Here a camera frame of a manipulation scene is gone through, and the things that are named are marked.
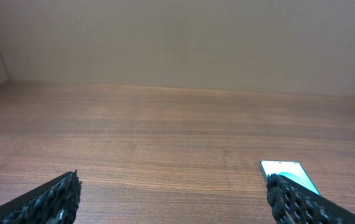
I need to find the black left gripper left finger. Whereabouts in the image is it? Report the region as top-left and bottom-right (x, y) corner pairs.
(0, 170), (82, 224)

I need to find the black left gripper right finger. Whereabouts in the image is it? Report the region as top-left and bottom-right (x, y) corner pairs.
(266, 174), (355, 224)

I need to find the Galaxy S25 smartphone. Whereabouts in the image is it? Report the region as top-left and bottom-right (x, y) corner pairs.
(260, 160), (320, 195)

